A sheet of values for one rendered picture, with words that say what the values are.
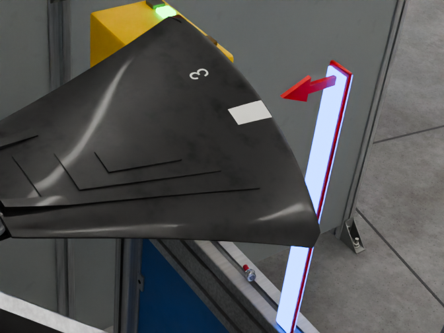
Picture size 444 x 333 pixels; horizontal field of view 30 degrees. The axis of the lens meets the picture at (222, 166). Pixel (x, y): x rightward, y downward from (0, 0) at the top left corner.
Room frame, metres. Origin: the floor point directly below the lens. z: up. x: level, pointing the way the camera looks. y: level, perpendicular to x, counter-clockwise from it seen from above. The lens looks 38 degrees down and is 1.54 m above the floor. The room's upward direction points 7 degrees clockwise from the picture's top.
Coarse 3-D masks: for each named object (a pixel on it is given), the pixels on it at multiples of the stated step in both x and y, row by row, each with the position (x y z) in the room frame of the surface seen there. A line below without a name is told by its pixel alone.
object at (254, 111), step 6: (252, 102) 0.54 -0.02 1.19; (258, 102) 0.54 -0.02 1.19; (234, 108) 0.53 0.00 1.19; (240, 108) 0.53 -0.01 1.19; (246, 108) 0.53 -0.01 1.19; (252, 108) 0.54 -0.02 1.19; (258, 108) 0.54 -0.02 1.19; (264, 108) 0.54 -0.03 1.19; (234, 114) 0.52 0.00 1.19; (240, 114) 0.53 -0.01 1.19; (246, 114) 0.53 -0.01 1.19; (252, 114) 0.53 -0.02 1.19; (258, 114) 0.53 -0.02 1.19; (264, 114) 0.53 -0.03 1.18; (270, 114) 0.54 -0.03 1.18; (240, 120) 0.52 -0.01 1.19; (246, 120) 0.52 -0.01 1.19; (252, 120) 0.52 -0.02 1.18
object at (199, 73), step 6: (192, 66) 0.56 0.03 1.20; (198, 66) 0.56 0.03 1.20; (204, 66) 0.57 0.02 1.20; (180, 72) 0.55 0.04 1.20; (186, 72) 0.56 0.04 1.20; (192, 72) 0.56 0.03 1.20; (198, 72) 0.56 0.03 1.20; (204, 72) 0.56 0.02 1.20; (210, 72) 0.56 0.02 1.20; (186, 78) 0.55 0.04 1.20; (192, 78) 0.55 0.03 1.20; (198, 78) 0.55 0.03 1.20; (204, 78) 0.55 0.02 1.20; (210, 78) 0.55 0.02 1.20; (216, 78) 0.56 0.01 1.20; (192, 84) 0.54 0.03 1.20; (198, 84) 0.55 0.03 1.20
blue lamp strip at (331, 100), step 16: (336, 80) 0.61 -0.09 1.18; (336, 96) 0.60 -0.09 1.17; (320, 112) 0.61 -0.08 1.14; (336, 112) 0.60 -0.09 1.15; (320, 128) 0.61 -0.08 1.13; (320, 144) 0.61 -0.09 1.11; (320, 160) 0.60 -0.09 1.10; (320, 176) 0.60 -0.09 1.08; (320, 192) 0.60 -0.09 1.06; (304, 256) 0.60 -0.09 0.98; (288, 272) 0.61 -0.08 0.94; (288, 288) 0.61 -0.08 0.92; (288, 304) 0.61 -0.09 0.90; (288, 320) 0.60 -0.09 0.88
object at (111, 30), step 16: (96, 16) 0.87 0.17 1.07; (112, 16) 0.87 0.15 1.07; (128, 16) 0.88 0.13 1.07; (144, 16) 0.88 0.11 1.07; (160, 16) 0.89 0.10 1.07; (96, 32) 0.86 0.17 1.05; (112, 32) 0.83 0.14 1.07; (128, 32) 0.84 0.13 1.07; (144, 32) 0.84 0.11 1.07; (96, 48) 0.86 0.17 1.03; (112, 48) 0.83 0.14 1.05; (224, 48) 0.83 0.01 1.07
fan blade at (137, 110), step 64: (128, 64) 0.55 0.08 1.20; (192, 64) 0.57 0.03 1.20; (0, 128) 0.47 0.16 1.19; (64, 128) 0.47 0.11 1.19; (128, 128) 0.48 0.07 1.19; (192, 128) 0.50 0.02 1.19; (256, 128) 0.52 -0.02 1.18; (0, 192) 0.40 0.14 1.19; (64, 192) 0.41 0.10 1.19; (128, 192) 0.42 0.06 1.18; (192, 192) 0.44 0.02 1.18; (256, 192) 0.46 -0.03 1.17
